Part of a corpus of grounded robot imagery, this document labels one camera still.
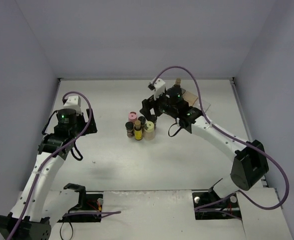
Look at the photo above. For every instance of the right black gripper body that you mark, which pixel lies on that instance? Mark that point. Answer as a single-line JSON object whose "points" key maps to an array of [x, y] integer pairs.
{"points": [[150, 105]]}

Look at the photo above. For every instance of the black lid spice jar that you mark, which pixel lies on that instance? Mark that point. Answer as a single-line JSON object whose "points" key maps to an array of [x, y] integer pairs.
{"points": [[142, 120], [129, 129], [154, 120]]}

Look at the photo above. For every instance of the pink lid condiment jar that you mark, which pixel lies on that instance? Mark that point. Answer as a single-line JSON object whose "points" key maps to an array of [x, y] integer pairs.
{"points": [[132, 116]]}

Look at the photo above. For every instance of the yellow lid beige jar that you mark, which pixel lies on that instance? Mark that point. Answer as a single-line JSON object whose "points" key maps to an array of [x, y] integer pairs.
{"points": [[149, 130]]}

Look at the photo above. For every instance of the yellow sauce bottle cork cap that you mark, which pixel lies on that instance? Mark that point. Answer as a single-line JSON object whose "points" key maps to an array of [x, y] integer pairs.
{"points": [[138, 133]]}

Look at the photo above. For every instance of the brown sauce bottle cork cap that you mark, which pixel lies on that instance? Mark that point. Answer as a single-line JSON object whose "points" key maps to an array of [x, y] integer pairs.
{"points": [[177, 83]]}

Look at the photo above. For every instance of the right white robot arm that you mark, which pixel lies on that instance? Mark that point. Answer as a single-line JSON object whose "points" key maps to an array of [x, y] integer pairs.
{"points": [[248, 164]]}

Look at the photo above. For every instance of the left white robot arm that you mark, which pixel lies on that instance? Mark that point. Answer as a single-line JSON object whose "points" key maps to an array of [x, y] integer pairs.
{"points": [[30, 218]]}

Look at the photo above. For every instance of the black lid spice jar front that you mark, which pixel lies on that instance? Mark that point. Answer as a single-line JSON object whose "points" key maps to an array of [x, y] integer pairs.
{"points": [[129, 129]]}

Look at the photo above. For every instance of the amber plastic bin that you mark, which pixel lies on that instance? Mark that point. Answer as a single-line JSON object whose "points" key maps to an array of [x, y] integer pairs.
{"points": [[190, 98]]}

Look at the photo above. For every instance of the clear plastic bin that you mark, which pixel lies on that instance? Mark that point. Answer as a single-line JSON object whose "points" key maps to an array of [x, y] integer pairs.
{"points": [[205, 105]]}

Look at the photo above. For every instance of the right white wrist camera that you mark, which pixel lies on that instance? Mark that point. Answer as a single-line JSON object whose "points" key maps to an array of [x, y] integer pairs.
{"points": [[158, 87]]}

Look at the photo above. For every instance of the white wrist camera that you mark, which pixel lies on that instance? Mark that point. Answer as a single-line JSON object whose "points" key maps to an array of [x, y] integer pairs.
{"points": [[73, 102], [158, 87]]}

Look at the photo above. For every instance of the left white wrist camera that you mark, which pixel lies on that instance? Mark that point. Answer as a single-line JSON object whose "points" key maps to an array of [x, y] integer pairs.
{"points": [[73, 102]]}

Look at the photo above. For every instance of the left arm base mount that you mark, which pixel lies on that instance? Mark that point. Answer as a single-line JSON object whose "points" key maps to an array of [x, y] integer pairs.
{"points": [[88, 209]]}

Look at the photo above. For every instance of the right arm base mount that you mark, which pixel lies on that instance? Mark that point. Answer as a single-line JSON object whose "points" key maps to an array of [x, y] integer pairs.
{"points": [[223, 210]]}

